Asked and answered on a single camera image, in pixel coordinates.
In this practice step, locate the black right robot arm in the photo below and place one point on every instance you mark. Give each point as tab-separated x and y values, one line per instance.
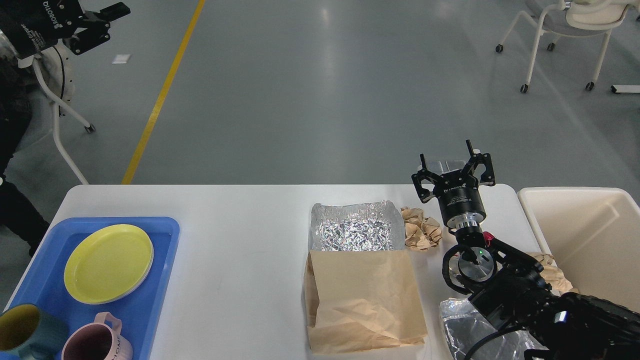
505	285

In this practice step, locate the pink mug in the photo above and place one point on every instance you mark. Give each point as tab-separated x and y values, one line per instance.
101	339

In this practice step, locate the crumpled brown paper wad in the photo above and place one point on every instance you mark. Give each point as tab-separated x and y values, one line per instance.
553	275

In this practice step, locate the blue plastic tray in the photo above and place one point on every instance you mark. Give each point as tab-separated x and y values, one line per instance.
42	282

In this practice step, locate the silver foil tray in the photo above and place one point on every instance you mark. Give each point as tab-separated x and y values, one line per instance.
358	227

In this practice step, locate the yellow plastic plate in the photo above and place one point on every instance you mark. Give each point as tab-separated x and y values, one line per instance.
108	264

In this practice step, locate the white chair left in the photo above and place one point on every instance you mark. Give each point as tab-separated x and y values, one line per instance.
58	110

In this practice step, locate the blue yellow mug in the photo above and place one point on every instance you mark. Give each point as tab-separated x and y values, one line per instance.
30	333

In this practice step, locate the brown paper bag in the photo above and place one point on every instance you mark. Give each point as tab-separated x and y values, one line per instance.
358	301

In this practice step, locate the crumpled brown paper ball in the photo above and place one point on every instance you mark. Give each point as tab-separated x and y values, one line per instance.
422	233

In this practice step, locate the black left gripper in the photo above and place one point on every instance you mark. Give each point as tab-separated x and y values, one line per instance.
31	26

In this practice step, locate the white floor bar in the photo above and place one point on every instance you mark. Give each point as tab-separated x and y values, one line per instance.
625	89

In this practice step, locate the pale green plate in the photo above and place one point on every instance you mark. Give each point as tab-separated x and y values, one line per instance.
142	282

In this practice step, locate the beige plastic bin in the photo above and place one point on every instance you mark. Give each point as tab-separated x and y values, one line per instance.
593	234

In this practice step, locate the crumpled foil sheet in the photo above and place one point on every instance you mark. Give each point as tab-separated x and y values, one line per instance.
463	326

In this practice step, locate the white jacket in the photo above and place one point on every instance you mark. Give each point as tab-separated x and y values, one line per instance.
54	63

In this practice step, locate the white rolling chair right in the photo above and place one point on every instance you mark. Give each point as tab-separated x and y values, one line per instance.
570	19

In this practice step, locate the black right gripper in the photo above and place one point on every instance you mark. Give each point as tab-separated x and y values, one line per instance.
457	191

